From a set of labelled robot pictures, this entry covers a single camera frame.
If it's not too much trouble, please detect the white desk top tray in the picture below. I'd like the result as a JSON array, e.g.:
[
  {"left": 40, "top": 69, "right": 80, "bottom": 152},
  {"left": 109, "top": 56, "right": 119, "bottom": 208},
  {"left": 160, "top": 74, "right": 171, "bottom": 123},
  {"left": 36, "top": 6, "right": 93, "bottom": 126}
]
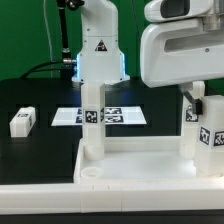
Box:
[{"left": 74, "top": 136, "right": 224, "bottom": 189}]

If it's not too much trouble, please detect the black cable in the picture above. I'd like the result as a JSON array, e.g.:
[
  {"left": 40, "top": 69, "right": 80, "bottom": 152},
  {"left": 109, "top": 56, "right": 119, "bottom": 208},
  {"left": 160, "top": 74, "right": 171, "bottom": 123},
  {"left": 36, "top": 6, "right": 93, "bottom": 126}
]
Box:
[{"left": 19, "top": 58, "right": 77, "bottom": 80}]

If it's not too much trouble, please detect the white L-shaped fence wall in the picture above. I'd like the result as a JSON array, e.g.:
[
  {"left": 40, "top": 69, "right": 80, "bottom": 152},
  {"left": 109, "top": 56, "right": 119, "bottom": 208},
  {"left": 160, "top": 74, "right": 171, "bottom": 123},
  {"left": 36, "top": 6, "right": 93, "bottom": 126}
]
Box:
[{"left": 0, "top": 178, "right": 224, "bottom": 215}]

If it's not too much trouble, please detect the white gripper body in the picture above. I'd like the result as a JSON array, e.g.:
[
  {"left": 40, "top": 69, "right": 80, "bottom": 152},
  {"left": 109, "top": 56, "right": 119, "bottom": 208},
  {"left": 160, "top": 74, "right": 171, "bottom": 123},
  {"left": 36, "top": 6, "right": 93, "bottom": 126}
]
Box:
[{"left": 140, "top": 19, "right": 224, "bottom": 88}]

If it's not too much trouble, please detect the fiducial marker sheet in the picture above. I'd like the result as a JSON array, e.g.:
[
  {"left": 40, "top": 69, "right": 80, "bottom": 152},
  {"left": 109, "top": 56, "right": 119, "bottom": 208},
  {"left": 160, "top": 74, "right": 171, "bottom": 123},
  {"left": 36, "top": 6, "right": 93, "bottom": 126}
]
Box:
[{"left": 52, "top": 106, "right": 146, "bottom": 126}]

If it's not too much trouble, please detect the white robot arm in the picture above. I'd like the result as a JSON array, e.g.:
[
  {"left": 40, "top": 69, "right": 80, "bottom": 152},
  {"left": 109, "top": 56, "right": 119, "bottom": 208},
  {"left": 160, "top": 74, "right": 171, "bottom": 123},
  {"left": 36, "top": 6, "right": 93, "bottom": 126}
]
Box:
[{"left": 74, "top": 0, "right": 224, "bottom": 115}]

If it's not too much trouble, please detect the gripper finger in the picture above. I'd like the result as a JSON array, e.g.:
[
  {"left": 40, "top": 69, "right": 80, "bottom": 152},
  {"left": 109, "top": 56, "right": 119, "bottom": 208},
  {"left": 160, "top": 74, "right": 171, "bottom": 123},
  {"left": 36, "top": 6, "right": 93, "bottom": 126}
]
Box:
[{"left": 181, "top": 83, "right": 203, "bottom": 115}]

